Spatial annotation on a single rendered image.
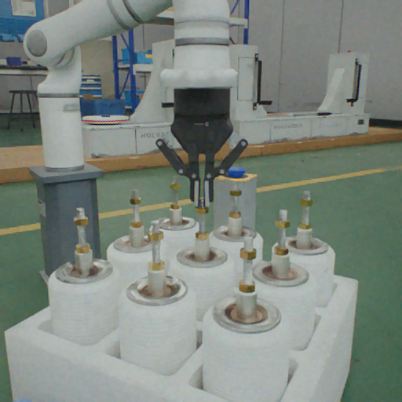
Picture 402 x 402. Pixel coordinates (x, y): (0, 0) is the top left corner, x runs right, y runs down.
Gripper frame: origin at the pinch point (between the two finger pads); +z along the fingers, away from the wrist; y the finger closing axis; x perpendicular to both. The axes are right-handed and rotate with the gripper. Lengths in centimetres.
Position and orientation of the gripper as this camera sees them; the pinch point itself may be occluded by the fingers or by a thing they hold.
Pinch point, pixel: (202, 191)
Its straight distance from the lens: 59.2
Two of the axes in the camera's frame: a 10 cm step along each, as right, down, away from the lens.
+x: -0.6, 2.6, -9.6
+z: 0.0, 9.7, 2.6
